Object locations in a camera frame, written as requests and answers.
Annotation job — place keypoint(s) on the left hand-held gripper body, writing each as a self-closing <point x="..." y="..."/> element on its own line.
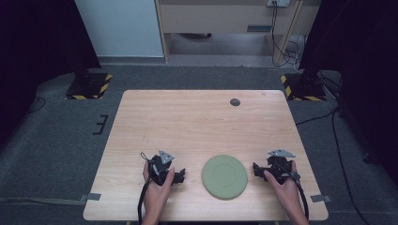
<point x="158" y="168"/>

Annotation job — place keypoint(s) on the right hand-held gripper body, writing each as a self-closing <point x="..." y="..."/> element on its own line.
<point x="278" y="165"/>

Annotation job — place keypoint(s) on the green round plate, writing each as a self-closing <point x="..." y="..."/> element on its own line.
<point x="224" y="177"/>

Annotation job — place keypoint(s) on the person's left hand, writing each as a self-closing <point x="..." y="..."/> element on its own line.
<point x="156" y="197"/>

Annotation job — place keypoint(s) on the person's right hand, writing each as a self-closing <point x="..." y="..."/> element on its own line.
<point x="286" y="193"/>

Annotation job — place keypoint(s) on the grey tape strip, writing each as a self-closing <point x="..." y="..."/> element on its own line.
<point x="92" y="197"/>
<point x="320" y="198"/>

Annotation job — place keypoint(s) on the grey round table grommet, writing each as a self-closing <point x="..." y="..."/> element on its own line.
<point x="235" y="102"/>

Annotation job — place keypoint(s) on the black stand base hazard stripes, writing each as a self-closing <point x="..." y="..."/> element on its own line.
<point x="302" y="89"/>
<point x="90" y="86"/>

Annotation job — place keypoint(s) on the black curtain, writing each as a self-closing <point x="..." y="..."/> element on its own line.
<point x="359" y="62"/>
<point x="37" y="47"/>

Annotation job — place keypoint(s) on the light wooden desk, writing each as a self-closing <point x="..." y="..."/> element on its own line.
<point x="219" y="17"/>

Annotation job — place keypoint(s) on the grey power strip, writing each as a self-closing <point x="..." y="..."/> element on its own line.
<point x="278" y="2"/>

